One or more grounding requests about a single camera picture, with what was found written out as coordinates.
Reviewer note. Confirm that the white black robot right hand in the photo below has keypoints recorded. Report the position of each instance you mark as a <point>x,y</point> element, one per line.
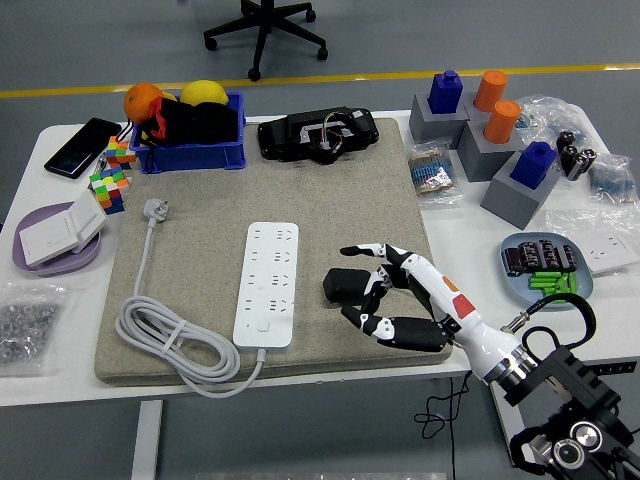
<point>480,340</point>

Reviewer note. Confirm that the black plug adapter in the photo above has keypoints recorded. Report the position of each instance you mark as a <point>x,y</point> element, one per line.
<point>345,285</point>

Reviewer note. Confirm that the white power strip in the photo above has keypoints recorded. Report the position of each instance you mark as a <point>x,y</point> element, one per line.
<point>265,300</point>

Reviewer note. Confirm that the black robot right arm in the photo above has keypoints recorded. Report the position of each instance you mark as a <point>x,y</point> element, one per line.
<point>575,380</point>

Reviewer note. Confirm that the blue-grey plate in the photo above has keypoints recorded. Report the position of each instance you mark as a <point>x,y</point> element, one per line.
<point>515,285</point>

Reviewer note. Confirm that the dark brown capacitor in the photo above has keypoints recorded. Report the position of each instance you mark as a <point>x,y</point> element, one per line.
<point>530,256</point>
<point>512,261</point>
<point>548,254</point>
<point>567,257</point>

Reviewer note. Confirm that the white table leg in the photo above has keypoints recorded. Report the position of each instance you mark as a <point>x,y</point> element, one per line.
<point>505,425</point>
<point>147,440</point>

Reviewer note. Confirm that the pile of green cylinders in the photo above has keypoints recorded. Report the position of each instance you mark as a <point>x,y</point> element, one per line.
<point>550,282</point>

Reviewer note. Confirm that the black table control panel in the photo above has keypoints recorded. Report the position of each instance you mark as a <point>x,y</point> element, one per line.
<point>612,366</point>

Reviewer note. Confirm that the grey socket block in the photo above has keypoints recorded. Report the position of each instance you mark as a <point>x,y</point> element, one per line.
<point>480,160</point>
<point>430,127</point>
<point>471,112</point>
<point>510,200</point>

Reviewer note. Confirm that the clear plastic bag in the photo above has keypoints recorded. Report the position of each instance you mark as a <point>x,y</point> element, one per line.
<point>565,222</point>

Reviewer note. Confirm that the blue square peg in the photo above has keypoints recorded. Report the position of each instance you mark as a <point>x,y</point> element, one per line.
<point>445,95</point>
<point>532,167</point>

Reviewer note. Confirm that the grey-brown mat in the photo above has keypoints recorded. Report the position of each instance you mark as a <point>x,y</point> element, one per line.
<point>350,200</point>

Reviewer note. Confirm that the black capacitor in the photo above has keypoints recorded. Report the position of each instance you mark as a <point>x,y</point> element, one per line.
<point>571,159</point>
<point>565,139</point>
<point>586,160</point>

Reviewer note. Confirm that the clear bag of blue resistors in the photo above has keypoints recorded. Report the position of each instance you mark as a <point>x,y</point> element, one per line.
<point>612,180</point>

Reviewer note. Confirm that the orange cylinder peg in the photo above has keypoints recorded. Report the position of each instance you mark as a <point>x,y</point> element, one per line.
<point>490,90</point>
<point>502,122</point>

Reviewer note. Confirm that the crumpled clear component bag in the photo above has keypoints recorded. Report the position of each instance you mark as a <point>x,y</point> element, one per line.
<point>545,115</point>

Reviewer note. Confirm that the blue plastic bin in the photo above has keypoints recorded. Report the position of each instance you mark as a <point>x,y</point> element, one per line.
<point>200,155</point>

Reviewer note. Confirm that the black pouch with red trim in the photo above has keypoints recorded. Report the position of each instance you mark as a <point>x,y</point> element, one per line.
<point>200,125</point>

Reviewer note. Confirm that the yellow lemon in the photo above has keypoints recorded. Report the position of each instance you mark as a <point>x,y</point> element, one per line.
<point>202,92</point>

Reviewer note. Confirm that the black office chair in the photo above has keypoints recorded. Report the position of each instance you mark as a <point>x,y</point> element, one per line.
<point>262,30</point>

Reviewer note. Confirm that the colourful puzzle cube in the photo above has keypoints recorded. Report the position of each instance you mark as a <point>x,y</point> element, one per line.
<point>120,152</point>
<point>110,190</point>

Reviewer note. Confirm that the orange fruit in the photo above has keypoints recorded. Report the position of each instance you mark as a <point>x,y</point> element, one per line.
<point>140,102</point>

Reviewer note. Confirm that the purple plate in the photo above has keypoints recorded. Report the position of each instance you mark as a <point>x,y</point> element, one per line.
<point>60,265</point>

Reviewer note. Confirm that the black smartphone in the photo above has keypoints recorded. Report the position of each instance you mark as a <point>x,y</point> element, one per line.
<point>80,147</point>

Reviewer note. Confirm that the clear bag of metal nuts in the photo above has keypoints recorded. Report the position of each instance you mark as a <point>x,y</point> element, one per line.
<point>27,325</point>

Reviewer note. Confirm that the white wall socket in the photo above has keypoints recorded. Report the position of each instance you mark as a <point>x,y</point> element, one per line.
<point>610,252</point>

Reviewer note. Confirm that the white wall switch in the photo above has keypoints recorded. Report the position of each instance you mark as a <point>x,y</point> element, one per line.
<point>50,240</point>

